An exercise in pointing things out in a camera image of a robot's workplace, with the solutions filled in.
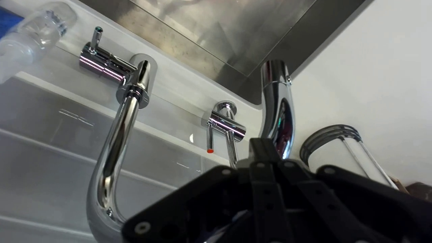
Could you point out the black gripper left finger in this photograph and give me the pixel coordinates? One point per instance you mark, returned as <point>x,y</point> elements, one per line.
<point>265,203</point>

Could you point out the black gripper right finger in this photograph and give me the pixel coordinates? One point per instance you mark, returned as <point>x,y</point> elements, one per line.
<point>359,211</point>

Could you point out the tall chrome gooseneck faucet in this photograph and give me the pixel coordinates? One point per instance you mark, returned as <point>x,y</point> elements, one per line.
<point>112,149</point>

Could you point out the small chrome gooseneck faucet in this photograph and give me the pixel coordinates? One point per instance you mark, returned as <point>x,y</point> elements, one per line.
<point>224,126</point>

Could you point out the stainless steel sink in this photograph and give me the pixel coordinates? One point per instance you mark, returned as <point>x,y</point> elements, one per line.
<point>224,32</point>

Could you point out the brown wooden box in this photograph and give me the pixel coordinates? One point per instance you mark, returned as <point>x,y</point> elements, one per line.
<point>419,190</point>

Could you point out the soap dispenser bottle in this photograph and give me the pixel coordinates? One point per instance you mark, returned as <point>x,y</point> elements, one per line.
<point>31,41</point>

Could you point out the blue sponge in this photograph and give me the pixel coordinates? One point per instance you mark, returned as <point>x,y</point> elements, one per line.
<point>7,21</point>

